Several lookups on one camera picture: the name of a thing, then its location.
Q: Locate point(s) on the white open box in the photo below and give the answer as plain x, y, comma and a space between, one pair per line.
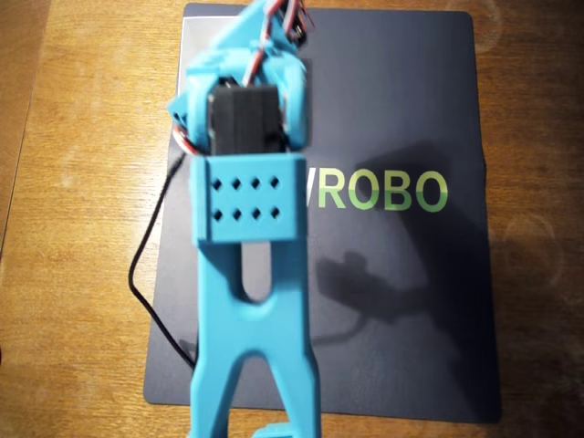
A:
194, 41

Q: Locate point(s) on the dark mat with WOWROBO print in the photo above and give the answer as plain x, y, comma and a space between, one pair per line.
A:
388, 114

